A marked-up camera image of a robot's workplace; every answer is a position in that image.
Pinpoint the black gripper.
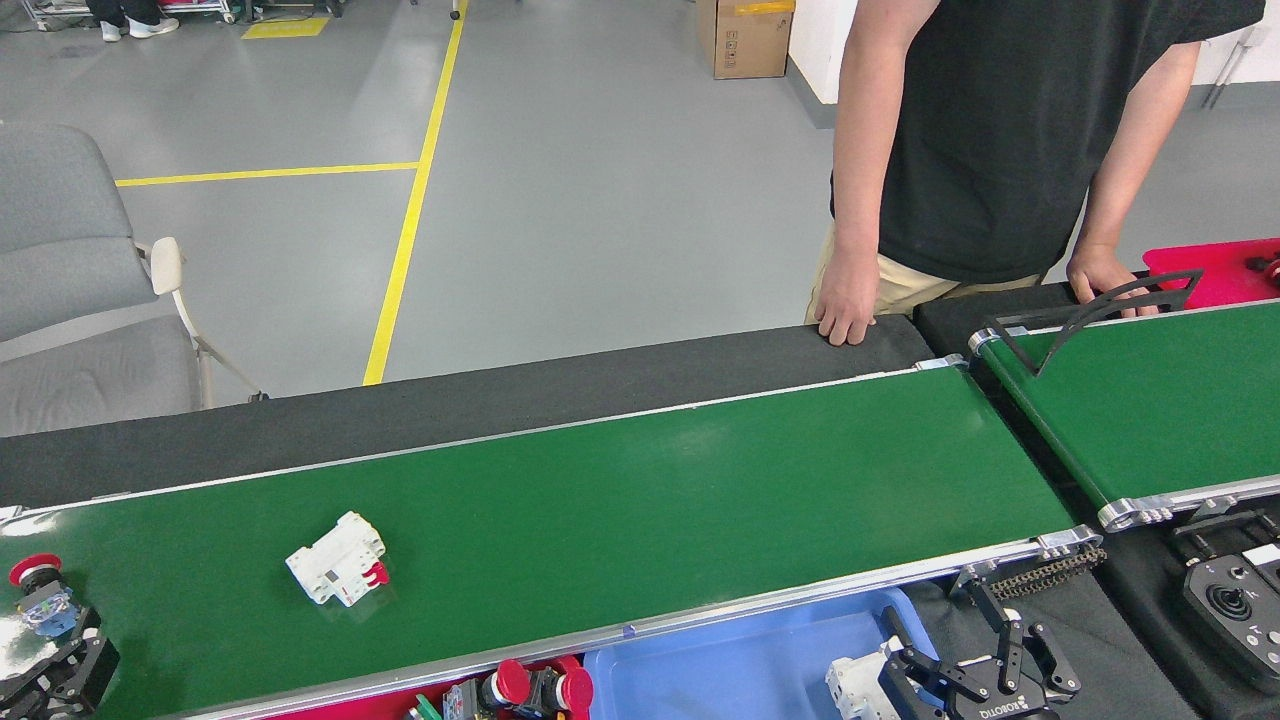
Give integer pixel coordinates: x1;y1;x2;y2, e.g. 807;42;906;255
878;577;1084;720

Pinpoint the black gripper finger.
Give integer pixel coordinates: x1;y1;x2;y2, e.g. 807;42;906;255
55;630;121;711
0;655;56;720

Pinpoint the red mushroom push button switch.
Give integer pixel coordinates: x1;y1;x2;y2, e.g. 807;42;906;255
8;552;79;641
530;655;595;720
443;658;533;720

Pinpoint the white circuit breaker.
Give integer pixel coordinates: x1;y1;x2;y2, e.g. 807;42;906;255
285;511;391;608
825;650;906;720

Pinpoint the long green conveyor belt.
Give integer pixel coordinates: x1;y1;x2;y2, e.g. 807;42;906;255
0;355;1106;720

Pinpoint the green infeed conveyor belt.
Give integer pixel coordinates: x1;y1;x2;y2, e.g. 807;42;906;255
968;298;1280;533

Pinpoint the red tray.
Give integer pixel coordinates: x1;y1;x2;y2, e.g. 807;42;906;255
1143;238;1280;309

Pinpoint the person's right hand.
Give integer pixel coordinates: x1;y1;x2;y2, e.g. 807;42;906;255
813;245;881;348

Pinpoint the person's left hand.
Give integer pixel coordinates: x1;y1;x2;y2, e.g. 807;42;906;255
1066;245;1161;321

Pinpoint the blue plastic bin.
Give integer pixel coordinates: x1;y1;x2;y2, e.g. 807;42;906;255
583;587;946;720

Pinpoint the black guide plate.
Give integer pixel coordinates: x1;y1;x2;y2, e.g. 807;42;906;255
988;268;1204;378

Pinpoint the black joystick controller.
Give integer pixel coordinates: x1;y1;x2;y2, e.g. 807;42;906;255
1183;545;1280;696

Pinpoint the red plastic bin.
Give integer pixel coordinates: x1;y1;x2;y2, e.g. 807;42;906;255
260;655;591;720

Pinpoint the grey office chair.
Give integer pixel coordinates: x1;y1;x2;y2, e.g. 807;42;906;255
0;122;269;438

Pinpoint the person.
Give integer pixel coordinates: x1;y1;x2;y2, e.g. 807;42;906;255
805;0;1266;348

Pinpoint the cardboard box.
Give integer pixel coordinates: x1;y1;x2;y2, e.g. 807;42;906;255
697;0;798;80

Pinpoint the conveyor drive chain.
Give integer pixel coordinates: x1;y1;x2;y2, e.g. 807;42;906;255
985;545;1109;601

